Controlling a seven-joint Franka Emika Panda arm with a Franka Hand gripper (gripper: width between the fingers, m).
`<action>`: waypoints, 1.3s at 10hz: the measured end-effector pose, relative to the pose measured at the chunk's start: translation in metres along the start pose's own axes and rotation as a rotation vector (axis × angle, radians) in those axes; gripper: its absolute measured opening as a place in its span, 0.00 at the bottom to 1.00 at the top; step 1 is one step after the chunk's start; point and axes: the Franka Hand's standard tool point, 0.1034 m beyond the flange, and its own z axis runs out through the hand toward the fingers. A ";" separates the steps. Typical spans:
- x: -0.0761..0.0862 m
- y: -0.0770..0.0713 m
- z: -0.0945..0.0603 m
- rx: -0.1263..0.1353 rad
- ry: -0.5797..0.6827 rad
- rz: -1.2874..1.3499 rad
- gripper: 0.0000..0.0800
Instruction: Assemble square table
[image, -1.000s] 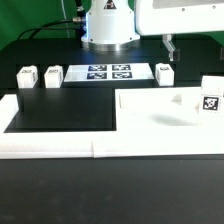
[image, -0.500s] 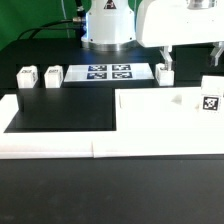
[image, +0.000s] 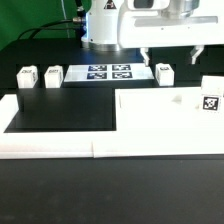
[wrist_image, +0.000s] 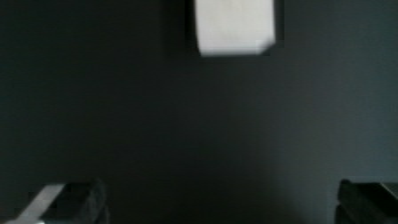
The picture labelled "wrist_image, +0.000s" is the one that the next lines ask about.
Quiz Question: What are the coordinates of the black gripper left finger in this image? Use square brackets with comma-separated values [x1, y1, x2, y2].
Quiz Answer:
[17, 179, 111, 224]

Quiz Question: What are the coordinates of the white table leg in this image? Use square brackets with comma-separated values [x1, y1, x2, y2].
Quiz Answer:
[194, 0, 276, 57]

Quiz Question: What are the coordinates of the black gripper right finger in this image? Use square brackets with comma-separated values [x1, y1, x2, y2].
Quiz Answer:
[335, 179, 398, 224]

